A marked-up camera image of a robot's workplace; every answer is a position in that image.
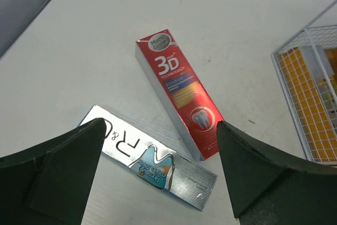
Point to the white wire wooden shelf rack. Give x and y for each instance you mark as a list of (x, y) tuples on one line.
[(321, 31)]

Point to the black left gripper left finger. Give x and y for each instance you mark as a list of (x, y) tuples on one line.
[(50, 183)]

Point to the red toothpaste box left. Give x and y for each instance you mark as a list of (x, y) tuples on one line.
[(181, 92)]

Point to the silver blue toothpaste box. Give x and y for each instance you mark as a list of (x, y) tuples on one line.
[(152, 161)]

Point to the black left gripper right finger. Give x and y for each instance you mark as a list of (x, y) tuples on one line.
[(269, 186)]

